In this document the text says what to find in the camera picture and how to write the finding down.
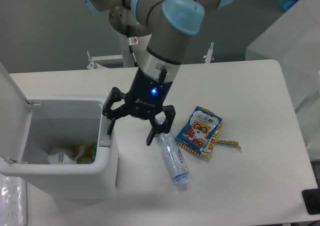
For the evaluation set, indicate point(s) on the black device at table edge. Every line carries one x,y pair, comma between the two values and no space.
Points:
311,199

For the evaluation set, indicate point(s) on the white pedestal base frame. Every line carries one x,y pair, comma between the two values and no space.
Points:
116,61

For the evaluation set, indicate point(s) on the clear plastic sheet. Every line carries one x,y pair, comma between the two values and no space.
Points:
13,201

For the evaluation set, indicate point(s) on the torn yellow blue wrapper strip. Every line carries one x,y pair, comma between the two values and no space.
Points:
228,143

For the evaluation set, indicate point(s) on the blue cartoon snack bag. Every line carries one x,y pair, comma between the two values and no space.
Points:
201,132

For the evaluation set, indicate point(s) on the crushed clear plastic bottle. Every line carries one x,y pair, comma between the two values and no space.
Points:
173,159

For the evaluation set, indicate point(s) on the translucent white plastic box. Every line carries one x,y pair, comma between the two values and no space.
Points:
294,41

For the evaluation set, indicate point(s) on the white push-button trash can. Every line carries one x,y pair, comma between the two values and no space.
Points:
31,126

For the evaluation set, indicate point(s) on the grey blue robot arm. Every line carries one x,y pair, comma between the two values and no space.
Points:
172,25

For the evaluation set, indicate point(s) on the white bottle in bin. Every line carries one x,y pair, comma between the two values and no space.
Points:
60,156

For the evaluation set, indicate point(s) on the yellow green trash in bin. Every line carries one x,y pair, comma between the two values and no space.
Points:
84,153

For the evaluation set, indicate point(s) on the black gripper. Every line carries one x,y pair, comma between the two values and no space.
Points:
144,100

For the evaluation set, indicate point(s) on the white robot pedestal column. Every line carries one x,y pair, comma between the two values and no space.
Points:
132,48

